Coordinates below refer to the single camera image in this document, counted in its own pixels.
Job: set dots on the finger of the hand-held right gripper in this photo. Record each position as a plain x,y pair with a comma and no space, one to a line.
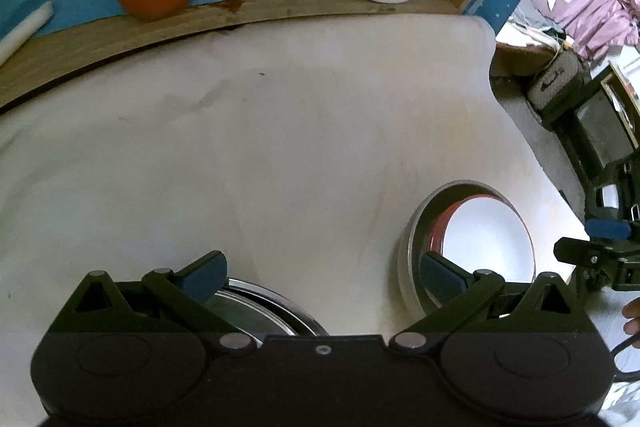
607,230
585,253

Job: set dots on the small steel plate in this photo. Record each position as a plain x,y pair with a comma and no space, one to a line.
260,307

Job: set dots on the white stick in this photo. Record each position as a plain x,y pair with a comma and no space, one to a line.
25,32

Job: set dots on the person's right hand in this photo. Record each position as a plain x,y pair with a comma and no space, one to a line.
633,314

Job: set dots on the grey bag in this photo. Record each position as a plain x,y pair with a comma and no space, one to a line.
555,79

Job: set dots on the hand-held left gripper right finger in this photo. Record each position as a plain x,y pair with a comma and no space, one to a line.
440,279

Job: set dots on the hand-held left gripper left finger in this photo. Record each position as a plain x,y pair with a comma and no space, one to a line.
206,277

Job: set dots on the wooden board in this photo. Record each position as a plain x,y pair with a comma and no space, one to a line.
250,14

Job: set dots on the large steel bowl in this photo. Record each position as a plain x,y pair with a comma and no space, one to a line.
412,247

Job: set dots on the white table cloth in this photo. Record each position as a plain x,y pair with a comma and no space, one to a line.
250,157

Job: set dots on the dark framed box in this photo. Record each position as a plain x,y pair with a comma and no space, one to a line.
605,122

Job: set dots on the white bowl with red rim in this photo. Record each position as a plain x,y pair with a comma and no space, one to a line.
436,233
490,237

